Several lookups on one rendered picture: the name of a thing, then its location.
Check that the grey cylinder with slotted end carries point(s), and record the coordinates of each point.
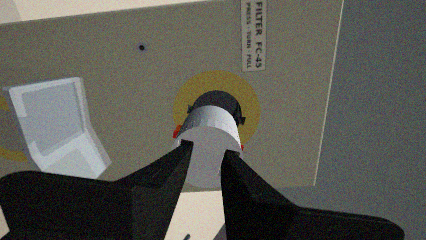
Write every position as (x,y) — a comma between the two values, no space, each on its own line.
(211,130)

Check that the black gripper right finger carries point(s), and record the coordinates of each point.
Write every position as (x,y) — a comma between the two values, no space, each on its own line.
(254,210)

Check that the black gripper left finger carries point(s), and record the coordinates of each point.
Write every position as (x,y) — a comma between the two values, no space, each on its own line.
(138,206)

